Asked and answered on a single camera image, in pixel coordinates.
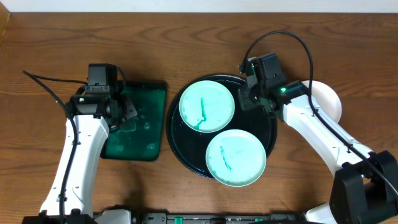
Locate green sponge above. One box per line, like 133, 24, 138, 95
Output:
119, 119, 137, 132

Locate white plate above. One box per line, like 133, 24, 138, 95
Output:
312, 80, 342, 123

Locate mint green plate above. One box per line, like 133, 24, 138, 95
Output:
205, 129, 267, 187
178, 80, 235, 133

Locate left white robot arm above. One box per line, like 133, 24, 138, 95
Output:
22, 84, 134, 224

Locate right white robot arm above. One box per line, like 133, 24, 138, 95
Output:
238, 54, 397, 223

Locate black rectangular sponge tray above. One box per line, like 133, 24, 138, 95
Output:
101, 81, 167, 161

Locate round black tray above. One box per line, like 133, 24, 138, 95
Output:
165, 74, 277, 179

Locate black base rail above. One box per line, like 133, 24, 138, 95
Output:
93, 212, 308, 224

